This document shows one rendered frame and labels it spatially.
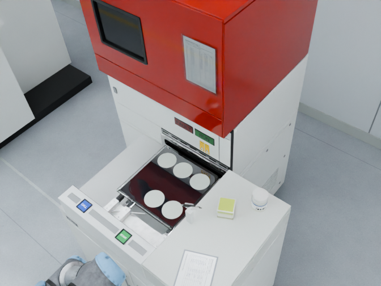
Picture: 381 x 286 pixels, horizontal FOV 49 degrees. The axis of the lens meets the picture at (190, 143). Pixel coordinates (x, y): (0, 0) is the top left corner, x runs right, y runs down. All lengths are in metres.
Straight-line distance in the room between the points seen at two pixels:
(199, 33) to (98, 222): 0.96
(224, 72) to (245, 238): 0.72
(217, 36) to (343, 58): 1.87
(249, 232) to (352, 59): 1.75
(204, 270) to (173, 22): 0.98
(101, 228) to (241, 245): 0.62
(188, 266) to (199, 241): 0.12
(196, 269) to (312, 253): 1.32
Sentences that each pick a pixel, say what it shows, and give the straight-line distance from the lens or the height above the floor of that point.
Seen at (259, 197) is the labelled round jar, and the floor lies 1.06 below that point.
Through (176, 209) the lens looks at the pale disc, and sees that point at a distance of 2.00.
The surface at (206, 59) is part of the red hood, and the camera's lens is 1.58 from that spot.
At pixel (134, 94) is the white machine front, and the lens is 2.23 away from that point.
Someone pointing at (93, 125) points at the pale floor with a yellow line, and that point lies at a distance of 3.74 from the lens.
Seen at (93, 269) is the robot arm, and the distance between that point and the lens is 1.33.
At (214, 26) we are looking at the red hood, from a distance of 1.48.
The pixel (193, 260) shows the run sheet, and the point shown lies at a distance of 1.80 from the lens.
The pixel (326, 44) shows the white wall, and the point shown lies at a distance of 3.26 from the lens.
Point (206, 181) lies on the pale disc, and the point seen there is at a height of 0.90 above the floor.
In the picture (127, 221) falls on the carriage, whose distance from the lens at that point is 2.03.
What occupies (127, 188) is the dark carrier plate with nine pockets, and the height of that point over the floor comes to 0.90.
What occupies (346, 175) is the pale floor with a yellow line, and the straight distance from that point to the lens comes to 3.37.
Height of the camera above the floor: 2.59
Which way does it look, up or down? 49 degrees down
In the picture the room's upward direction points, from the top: 5 degrees counter-clockwise
